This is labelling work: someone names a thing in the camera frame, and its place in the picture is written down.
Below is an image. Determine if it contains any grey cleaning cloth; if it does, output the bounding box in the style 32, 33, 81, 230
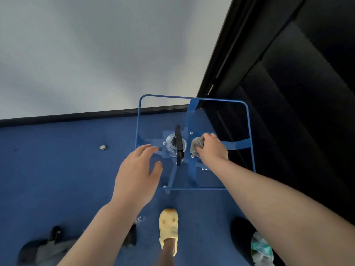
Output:
190, 137, 205, 158

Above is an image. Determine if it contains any black skirting board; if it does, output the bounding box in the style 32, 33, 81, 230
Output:
0, 104, 191, 128

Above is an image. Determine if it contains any yellow clog shoe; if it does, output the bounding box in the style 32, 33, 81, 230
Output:
159, 208, 179, 257

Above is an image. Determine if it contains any person's left hand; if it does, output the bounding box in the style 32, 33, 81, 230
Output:
111, 144, 163, 212

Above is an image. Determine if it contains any black door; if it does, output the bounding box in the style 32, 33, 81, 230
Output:
196, 0, 355, 227

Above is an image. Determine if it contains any person's leg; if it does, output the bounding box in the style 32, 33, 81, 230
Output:
156, 238, 177, 266

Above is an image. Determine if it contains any person's right forearm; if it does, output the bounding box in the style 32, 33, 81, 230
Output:
206, 157, 355, 266

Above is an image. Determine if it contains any blue-framed glass side table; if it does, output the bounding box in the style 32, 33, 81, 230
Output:
135, 94, 256, 195

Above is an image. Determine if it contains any person's left forearm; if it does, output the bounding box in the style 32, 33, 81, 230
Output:
57, 200, 142, 266

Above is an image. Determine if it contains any white green bin liner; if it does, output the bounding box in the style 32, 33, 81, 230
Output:
251, 231, 275, 266

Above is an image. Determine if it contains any black waste bin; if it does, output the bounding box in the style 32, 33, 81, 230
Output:
230, 216, 287, 266

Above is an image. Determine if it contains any clear spray bottle black trigger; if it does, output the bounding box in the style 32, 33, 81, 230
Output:
165, 125, 187, 166

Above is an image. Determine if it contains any person's right hand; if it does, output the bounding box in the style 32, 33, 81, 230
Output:
196, 132, 229, 165

